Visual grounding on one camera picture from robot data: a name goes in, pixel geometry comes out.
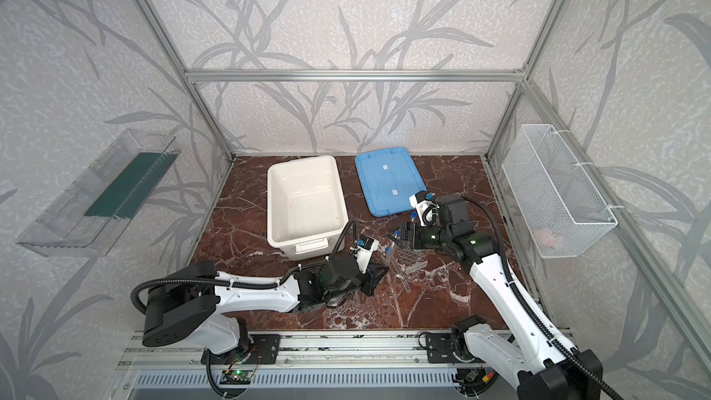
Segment green circuit board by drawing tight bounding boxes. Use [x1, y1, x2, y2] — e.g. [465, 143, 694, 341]
[220, 369, 255, 386]

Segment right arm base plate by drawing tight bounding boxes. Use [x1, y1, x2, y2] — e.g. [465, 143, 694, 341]
[423, 333, 474, 364]

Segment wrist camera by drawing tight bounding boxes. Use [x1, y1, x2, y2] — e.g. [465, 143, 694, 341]
[355, 234, 380, 274]
[409, 191, 437, 227]

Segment clear test tube rack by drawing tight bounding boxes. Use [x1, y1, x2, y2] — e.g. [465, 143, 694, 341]
[389, 242, 428, 275]

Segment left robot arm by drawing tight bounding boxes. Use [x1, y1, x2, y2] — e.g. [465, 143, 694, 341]
[131, 220, 389, 356]

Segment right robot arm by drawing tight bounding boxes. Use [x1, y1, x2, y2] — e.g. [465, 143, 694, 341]
[388, 191, 620, 399]

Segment blue plastic lid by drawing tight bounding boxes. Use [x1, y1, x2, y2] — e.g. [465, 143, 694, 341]
[355, 147, 426, 218]

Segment aluminium frame rail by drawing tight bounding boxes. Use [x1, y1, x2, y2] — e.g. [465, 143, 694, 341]
[117, 330, 478, 370]

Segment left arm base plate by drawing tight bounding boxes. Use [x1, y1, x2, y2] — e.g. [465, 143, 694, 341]
[201, 334, 281, 365]

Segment clear test tube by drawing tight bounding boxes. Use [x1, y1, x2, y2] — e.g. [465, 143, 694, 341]
[394, 271, 411, 293]

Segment pink object in basket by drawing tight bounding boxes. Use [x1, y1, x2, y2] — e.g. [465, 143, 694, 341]
[533, 228, 561, 249]

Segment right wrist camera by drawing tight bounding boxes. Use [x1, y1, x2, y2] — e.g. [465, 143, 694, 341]
[409, 191, 437, 227]

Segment white wire mesh basket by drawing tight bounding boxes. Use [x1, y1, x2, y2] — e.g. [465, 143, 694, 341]
[503, 124, 618, 259]

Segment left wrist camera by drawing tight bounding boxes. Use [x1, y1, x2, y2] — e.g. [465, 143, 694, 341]
[355, 234, 380, 274]

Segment clear acrylic wall shelf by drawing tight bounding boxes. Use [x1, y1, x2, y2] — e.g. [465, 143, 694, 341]
[17, 129, 181, 257]

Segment white plastic tub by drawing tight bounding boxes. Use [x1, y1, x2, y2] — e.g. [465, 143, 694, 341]
[267, 156, 348, 261]

